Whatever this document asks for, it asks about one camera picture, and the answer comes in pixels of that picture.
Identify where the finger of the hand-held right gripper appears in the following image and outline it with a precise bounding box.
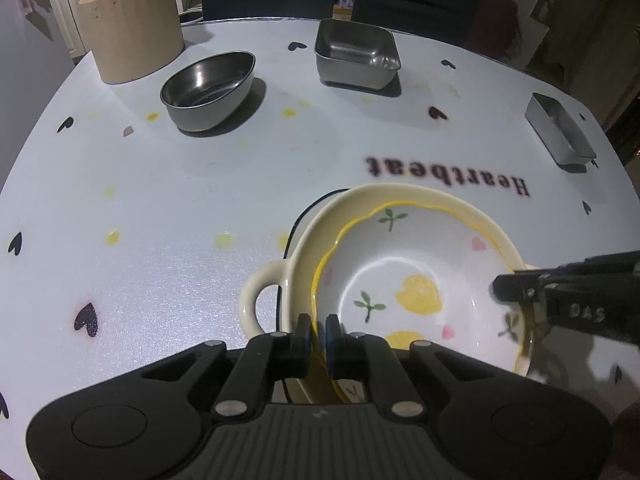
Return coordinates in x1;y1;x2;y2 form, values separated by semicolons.
492;251;640;306

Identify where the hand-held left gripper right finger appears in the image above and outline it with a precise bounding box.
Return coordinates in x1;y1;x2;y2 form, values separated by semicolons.
324;314;496;418

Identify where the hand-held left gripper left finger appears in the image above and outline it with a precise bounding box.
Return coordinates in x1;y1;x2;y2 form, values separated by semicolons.
142;314;313;418

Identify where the white floral bowl yellow rim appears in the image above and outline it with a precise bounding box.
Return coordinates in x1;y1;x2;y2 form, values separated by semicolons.
311;201;533;403

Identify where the cream bowl with handles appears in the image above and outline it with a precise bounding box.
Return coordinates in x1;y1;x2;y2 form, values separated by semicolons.
239;183;541;406

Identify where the square white leaf print plate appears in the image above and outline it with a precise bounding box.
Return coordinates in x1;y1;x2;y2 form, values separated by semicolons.
276;187;371;406

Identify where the rectangular steel container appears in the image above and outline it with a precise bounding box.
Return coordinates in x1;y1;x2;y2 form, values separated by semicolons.
525;92;597;166

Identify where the oval steel bowl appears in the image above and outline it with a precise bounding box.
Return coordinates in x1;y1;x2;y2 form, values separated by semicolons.
160;51;256;132

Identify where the square steel container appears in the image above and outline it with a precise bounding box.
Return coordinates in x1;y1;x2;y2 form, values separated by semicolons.
314;18;402;88

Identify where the white heart print tablecloth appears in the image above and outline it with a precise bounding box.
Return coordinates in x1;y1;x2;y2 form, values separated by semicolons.
0;15;631;480

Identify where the maroon upholstered chair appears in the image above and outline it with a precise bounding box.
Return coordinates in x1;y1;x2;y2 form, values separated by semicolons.
467;0;518;68

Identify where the beige wooden cylinder stand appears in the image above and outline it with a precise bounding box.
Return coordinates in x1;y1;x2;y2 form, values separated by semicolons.
75;0;185;85

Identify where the white kitchen cabinet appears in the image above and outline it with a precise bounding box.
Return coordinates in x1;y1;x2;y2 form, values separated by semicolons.
45;0;83;58

